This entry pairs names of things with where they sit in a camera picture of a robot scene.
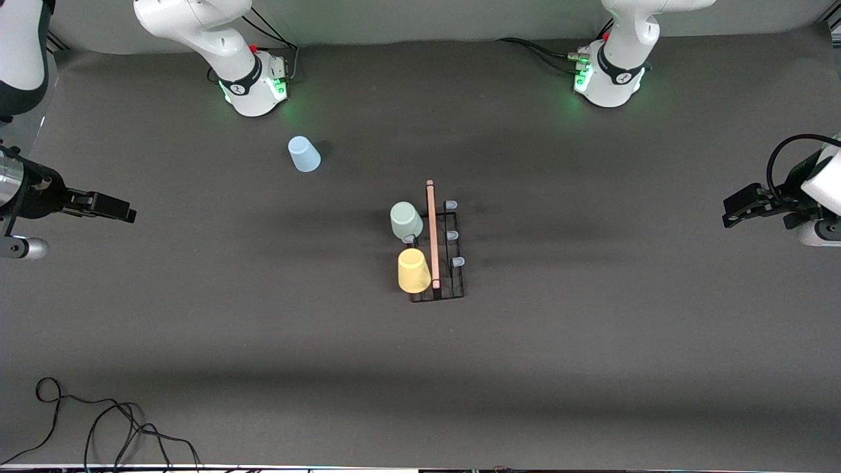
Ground mint green plastic cup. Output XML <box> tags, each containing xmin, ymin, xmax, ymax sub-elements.
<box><xmin>390</xmin><ymin>201</ymin><xmax>424</xmax><ymax>240</ymax></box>

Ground yellow plastic cup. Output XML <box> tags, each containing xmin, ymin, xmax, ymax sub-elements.
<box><xmin>398</xmin><ymin>248</ymin><xmax>432</xmax><ymax>294</ymax></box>

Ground black wire cup holder rack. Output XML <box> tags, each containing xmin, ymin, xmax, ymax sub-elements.
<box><xmin>398</xmin><ymin>179</ymin><xmax>466</xmax><ymax>303</ymax></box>

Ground light blue plastic cup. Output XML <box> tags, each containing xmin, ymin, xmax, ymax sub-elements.
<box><xmin>288</xmin><ymin>135</ymin><xmax>323</xmax><ymax>173</ymax></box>

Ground thin black loose cable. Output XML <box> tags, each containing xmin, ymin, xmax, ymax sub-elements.
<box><xmin>0</xmin><ymin>376</ymin><xmax>66</xmax><ymax>466</ymax></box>
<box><xmin>62</xmin><ymin>394</ymin><xmax>201</xmax><ymax>473</ymax></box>

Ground black right arm base cables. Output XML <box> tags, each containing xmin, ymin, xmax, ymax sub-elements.
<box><xmin>243</xmin><ymin>3</ymin><xmax>300</xmax><ymax>83</ymax></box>

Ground black arm base cables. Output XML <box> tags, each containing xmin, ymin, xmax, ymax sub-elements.
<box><xmin>496</xmin><ymin>36</ymin><xmax>589</xmax><ymax>74</ymax></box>
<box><xmin>243</xmin><ymin>3</ymin><xmax>300</xmax><ymax>83</ymax></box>

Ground black left arm base cables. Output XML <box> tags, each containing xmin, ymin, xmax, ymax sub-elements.
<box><xmin>496</xmin><ymin>36</ymin><xmax>589</xmax><ymax>74</ymax></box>

